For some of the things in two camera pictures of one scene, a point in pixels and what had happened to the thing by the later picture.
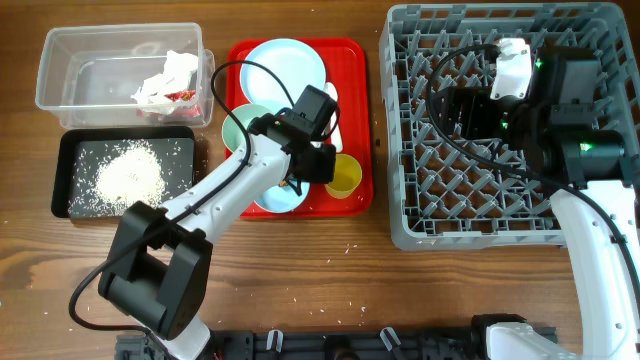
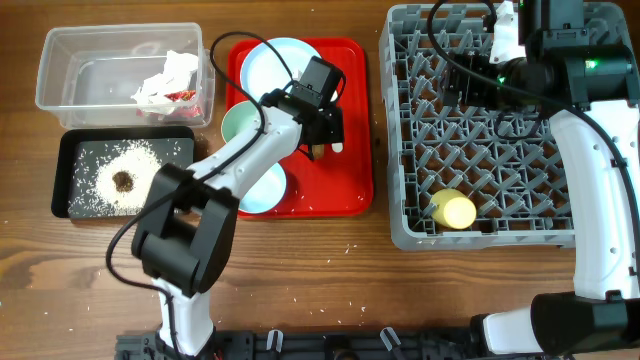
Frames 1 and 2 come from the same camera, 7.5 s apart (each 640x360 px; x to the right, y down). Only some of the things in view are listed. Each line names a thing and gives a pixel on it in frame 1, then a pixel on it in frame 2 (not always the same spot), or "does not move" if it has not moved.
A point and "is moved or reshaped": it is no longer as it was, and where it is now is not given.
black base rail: (326, 344) does not move
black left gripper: (323, 173) -> (333, 127)
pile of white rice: (134, 173) does not move
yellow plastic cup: (347, 177) -> (452, 208)
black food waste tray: (99, 172) does not move
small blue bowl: (280, 199) is moved or reshaped
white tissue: (174, 77) does not move
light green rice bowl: (234, 132) does not move
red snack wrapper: (185, 95) does not move
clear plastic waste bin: (89, 73) does not move
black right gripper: (475, 101) -> (471, 95)
